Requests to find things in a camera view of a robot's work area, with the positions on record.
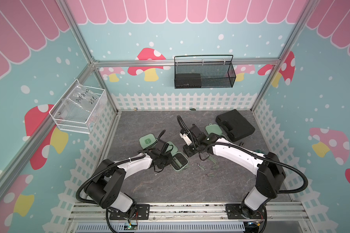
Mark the green nail clipper large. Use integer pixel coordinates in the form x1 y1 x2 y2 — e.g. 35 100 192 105
208 156 218 165

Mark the clear plastic bag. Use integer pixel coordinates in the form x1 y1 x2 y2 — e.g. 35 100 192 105
61 81 108 133

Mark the black wire wall basket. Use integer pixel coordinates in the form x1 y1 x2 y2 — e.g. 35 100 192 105
174 54 236 88

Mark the black plastic tool case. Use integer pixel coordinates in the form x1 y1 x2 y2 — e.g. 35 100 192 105
215 109 255 142

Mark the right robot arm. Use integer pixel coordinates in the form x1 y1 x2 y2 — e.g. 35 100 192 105
180 124 308 218

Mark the white wire wall basket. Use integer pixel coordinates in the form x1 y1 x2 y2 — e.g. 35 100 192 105
49 79 106 135

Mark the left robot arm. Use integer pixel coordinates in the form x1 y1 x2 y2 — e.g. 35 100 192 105
75 142 174 220

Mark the black box in basket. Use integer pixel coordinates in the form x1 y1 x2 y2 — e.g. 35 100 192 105
175 73 202 89

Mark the front aluminium rail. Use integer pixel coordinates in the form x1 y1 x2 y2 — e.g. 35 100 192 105
66 202 310 223

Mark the green case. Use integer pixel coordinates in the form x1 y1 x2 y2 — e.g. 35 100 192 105
167 141 189 172
139 134 157 149
205 124 223 136

